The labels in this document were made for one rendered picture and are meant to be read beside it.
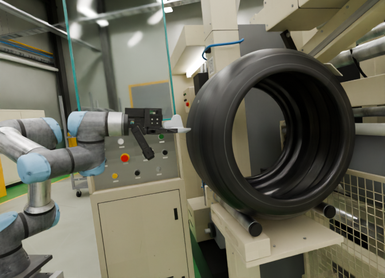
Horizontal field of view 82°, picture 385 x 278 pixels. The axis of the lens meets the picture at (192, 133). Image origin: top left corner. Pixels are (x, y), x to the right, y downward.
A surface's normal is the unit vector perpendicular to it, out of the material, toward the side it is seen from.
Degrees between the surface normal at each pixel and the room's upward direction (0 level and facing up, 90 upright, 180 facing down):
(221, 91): 64
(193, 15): 90
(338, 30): 90
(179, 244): 90
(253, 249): 90
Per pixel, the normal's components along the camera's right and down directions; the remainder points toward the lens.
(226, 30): 0.22, 0.04
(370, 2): -0.97, 0.12
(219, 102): -0.51, -0.25
